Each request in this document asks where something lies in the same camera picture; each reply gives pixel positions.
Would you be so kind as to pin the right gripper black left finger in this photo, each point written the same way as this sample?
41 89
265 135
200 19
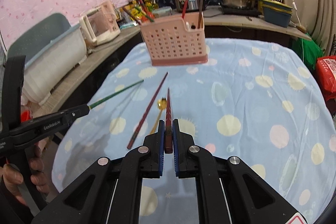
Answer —
109 191

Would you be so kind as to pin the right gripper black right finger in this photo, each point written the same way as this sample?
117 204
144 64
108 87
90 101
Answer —
228 190

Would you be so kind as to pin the dark maroon chopstick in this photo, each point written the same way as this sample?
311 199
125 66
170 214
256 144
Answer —
145 114

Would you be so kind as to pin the green chopstick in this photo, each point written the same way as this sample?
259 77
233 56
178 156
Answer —
144 14
93 105

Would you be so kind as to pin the dark red patterned chopstick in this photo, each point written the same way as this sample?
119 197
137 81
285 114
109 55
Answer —
168 126

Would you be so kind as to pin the dark brown-red chopstick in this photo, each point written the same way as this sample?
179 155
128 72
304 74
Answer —
130 15

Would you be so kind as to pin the red chopstick black end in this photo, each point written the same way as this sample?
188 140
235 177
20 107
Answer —
144 8

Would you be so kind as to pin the bright red chopstick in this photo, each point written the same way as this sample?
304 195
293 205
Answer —
185 8

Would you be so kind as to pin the dark brown chopstick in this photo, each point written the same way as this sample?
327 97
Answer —
200 14

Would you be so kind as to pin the person's left hand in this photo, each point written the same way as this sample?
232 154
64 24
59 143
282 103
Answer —
13 178

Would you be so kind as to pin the red plastic basin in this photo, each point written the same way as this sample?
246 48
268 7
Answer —
25 116

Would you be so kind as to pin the white dish rack tub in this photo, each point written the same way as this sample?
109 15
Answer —
44 71

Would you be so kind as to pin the blue polka dot tablecloth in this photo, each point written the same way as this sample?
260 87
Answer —
251 99

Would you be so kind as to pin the grey-blue dish rack lid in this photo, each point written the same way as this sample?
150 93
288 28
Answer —
38 36

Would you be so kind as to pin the gold flower spoon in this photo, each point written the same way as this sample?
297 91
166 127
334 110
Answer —
162 105

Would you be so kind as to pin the red plastic bag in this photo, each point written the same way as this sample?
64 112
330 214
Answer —
326 76

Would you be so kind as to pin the pink perforated utensil basket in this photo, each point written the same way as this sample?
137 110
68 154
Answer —
176 40

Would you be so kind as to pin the green plastic bag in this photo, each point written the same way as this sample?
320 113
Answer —
308 51

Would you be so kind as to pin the grey wood countertop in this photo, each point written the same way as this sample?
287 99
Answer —
217 25

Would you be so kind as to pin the black induction cooktop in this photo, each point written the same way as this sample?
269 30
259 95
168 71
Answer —
241 12

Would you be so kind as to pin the blue yellow stacked bowls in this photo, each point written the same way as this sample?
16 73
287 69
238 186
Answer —
276 13

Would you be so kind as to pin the clear food container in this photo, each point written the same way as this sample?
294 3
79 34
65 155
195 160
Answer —
162 11

